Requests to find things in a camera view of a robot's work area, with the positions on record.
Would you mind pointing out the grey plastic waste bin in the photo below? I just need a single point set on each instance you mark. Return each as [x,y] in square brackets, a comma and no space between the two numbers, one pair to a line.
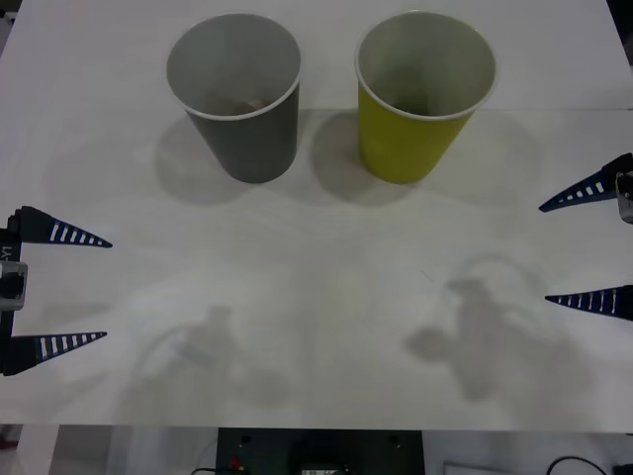
[257,143]

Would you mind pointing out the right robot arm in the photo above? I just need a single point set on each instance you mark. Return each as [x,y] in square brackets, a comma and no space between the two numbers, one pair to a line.
[625,198]

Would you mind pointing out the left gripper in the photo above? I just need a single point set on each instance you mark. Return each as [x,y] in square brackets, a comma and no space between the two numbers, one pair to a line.
[11,251]

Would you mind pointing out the black robot torso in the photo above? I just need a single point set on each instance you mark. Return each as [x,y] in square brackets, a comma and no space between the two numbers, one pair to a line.
[321,452]

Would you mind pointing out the yellow-green plastic waste bin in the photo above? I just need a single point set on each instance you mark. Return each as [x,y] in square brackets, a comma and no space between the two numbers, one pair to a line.
[405,143]

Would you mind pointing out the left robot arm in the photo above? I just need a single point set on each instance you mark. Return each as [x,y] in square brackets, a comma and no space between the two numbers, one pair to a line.
[12,284]

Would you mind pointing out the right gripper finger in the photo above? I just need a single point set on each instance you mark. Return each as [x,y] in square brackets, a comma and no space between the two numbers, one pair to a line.
[605,183]
[618,303]

